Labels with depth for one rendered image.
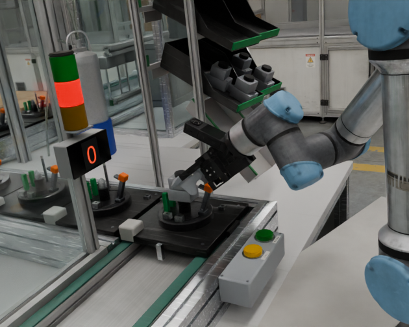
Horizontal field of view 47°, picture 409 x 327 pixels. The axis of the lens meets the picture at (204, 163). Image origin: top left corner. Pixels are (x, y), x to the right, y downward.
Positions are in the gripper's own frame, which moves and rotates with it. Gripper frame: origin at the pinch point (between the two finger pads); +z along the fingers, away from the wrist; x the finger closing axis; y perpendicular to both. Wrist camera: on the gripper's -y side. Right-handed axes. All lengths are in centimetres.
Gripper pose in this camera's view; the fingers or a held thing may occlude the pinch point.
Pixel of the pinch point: (178, 178)
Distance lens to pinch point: 115.4
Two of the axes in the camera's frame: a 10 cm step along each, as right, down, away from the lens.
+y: 6.1, 7.9, 0.0
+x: 4.6, -3.7, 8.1
